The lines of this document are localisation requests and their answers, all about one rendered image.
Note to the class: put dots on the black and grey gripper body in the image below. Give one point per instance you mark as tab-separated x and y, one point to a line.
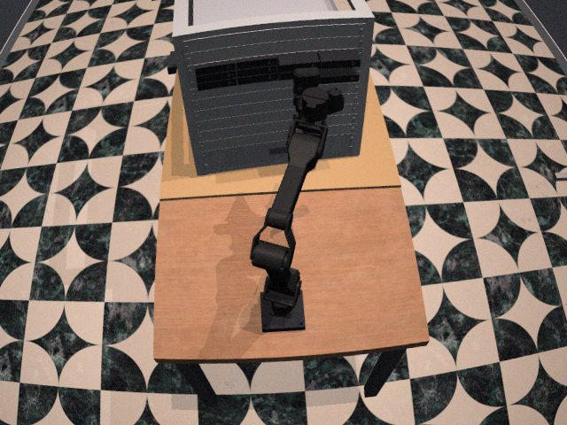
304	77

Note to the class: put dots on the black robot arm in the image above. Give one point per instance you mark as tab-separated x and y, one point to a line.
304	150

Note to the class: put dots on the light wooden board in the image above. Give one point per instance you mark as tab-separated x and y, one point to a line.
375	168

